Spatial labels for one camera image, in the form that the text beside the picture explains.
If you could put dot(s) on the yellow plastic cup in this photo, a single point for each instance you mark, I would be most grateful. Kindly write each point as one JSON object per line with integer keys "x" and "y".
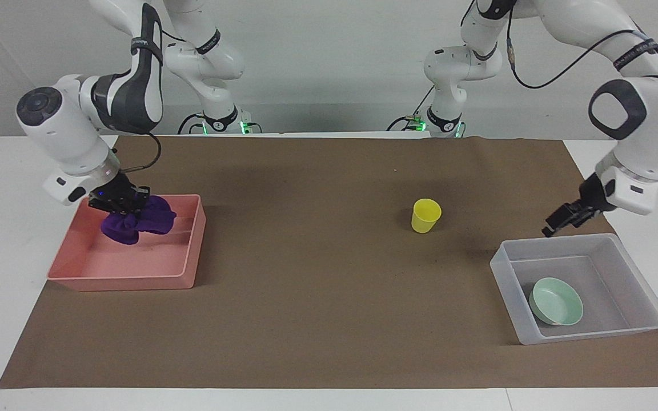
{"x": 425, "y": 217}

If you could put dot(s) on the clear plastic bin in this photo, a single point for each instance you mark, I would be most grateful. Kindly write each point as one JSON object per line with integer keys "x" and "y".
{"x": 603, "y": 274}

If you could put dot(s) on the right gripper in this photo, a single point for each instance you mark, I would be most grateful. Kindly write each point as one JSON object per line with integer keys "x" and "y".
{"x": 119, "y": 194}

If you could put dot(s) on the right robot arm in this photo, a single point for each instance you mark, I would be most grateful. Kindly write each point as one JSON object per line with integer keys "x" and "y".
{"x": 129, "y": 97}

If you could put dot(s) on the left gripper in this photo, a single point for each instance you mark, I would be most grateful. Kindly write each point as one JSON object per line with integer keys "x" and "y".
{"x": 592, "y": 197}

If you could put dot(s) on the purple cloth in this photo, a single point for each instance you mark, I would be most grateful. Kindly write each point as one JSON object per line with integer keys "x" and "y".
{"x": 143, "y": 220}

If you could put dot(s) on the pink plastic tray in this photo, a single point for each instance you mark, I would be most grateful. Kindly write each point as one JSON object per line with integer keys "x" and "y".
{"x": 135, "y": 265}

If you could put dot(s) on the light green bowl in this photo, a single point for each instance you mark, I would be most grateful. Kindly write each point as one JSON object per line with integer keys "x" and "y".
{"x": 557, "y": 302}

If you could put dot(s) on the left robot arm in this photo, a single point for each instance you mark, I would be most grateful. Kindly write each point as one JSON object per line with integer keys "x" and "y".
{"x": 643, "y": 142}

